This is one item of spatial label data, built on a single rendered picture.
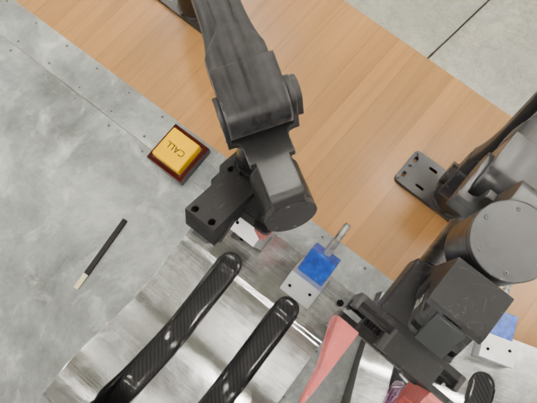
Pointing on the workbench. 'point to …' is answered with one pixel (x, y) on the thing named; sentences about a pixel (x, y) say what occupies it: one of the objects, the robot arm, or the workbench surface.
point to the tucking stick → (100, 254)
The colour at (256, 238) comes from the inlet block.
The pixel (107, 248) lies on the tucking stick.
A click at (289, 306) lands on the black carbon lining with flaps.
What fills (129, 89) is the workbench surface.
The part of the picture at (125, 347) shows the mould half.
